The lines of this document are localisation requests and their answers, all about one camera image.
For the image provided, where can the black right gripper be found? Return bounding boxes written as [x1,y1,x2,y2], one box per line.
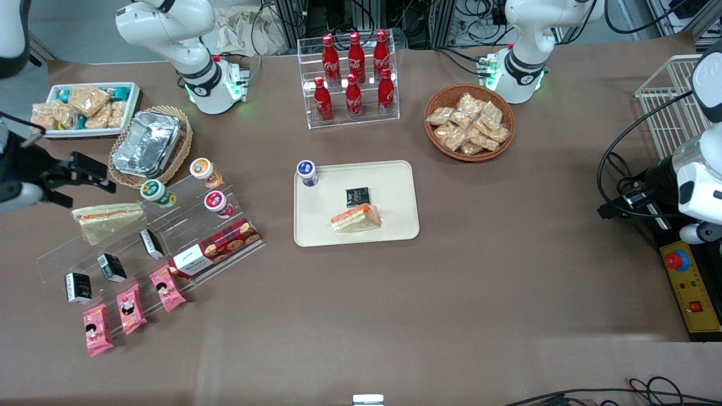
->
[0,141,116,207]

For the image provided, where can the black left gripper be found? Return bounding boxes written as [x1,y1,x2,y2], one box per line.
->
[597,155,680,222]

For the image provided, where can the triangle sandwich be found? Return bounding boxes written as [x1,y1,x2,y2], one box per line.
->
[330,204,382,233]
[71,203,145,246]

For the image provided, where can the white rectangular snack tray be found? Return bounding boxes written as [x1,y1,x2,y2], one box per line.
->
[42,82,141,139]

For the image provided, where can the beige plastic tray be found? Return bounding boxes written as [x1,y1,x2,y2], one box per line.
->
[293,160,420,248]

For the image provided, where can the green lid cup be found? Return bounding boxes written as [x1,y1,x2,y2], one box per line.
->
[140,179,177,210]

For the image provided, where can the silver foil container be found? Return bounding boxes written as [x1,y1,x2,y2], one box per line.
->
[112,111,182,176]

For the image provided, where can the large bagged cereal bar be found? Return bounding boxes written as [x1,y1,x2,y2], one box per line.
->
[69,86,111,117]

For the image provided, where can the small black carton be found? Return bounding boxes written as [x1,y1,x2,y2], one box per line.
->
[139,228,165,260]
[97,253,128,283]
[65,272,93,305]

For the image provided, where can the yellow control box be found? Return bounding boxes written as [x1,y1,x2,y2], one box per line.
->
[660,240,721,334]

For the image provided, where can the foil trays in wicker basket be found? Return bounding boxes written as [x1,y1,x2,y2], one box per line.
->
[108,105,193,189]

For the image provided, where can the clear acrylic stepped stand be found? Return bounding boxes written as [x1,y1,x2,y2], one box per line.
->
[37,172,266,339]

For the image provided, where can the orange lid cup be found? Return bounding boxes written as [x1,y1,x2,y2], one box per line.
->
[190,157,223,189]

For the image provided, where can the pink snack packet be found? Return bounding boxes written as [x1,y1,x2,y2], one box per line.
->
[148,264,187,313]
[116,284,148,336]
[83,303,114,357]

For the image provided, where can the red lid cup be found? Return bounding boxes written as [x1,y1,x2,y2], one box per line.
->
[204,191,235,219]

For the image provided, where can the red plaid cookie box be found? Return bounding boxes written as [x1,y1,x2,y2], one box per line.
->
[169,219,262,279]

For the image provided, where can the round brown wicker basket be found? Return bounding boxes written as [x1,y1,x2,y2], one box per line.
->
[424,83,516,162]

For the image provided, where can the crumpled beige paper bag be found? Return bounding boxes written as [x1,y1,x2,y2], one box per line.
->
[202,5,289,57]

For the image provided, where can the blue lid yogurt cup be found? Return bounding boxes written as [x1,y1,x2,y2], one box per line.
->
[297,160,319,187]

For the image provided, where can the red cola bottle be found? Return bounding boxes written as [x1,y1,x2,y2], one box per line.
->
[347,32,366,82]
[322,34,341,86]
[377,68,395,116]
[314,77,333,123]
[373,29,391,77]
[345,73,363,119]

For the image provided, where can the clear acrylic bottle rack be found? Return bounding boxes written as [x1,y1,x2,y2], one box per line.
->
[297,29,400,130]

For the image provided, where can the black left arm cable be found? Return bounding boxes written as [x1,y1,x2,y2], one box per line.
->
[597,90,695,219]

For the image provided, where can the white wire basket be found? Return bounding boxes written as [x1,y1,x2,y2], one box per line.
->
[634,54,712,161]

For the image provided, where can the black floor cables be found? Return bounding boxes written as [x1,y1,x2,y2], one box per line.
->
[502,377,722,406]

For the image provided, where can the aluminium frame rack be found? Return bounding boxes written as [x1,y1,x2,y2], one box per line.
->
[274,0,459,50]

